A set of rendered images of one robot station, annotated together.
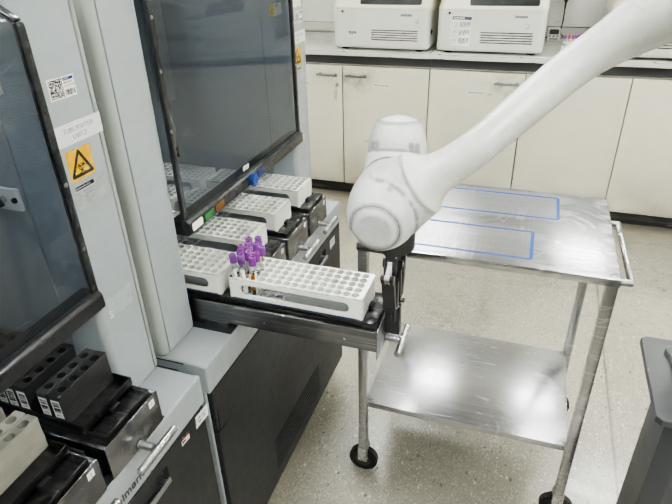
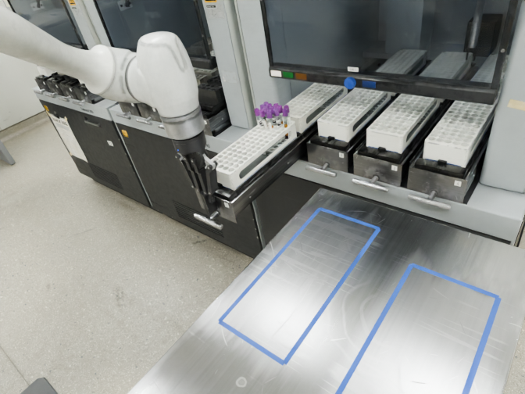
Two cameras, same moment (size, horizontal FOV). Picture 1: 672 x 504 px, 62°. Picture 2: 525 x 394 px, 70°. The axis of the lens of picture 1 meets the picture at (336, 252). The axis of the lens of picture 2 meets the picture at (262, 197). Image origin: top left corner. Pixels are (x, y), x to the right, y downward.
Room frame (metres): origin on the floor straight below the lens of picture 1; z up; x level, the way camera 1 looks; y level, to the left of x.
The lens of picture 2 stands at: (1.40, -0.76, 1.37)
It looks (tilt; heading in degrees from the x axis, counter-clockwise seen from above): 37 degrees down; 115
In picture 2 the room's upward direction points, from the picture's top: 12 degrees counter-clockwise
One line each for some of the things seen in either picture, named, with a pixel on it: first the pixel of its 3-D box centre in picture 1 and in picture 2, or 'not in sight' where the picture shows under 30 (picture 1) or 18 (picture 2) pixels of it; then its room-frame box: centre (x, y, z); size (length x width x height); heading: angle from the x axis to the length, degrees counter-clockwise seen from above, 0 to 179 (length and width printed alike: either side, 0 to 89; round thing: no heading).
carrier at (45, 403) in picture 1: (71, 384); (212, 93); (0.71, 0.44, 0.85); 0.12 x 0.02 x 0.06; 159
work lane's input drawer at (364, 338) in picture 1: (246, 298); (283, 145); (1.05, 0.20, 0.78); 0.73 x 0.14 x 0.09; 70
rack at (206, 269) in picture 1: (173, 265); (312, 104); (1.11, 0.37, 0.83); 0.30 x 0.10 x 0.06; 70
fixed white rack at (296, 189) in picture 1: (259, 189); (462, 127); (1.54, 0.22, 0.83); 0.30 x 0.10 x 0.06; 70
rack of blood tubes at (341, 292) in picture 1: (302, 288); (253, 152); (1.00, 0.07, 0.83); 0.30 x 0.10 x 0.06; 70
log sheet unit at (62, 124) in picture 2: not in sight; (66, 137); (-0.60, 0.79, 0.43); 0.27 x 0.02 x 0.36; 160
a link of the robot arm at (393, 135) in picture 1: (396, 162); (163, 73); (0.92, -0.11, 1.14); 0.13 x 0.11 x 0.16; 166
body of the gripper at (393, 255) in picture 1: (394, 250); (192, 149); (0.93, -0.11, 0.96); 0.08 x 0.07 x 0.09; 160
